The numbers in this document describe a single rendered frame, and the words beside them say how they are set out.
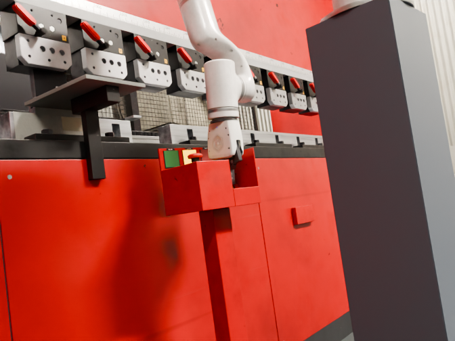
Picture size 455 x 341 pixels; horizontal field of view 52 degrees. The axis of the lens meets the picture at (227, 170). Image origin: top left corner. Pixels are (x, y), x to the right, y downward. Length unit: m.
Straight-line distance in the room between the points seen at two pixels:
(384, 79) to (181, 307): 0.86
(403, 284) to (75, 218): 0.74
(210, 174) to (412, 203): 0.49
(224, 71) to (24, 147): 0.53
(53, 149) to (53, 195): 0.11
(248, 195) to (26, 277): 0.56
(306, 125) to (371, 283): 2.40
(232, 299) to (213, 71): 0.59
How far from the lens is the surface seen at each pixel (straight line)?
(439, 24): 4.48
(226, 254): 1.23
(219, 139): 1.25
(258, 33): 2.26
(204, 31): 1.33
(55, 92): 1.22
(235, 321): 1.26
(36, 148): 1.16
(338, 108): 0.95
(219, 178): 1.17
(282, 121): 3.37
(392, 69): 0.91
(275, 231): 1.84
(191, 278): 1.45
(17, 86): 1.96
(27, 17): 1.35
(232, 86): 1.27
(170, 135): 1.63
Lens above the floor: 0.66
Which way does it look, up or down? 4 degrees up
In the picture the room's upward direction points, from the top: 8 degrees counter-clockwise
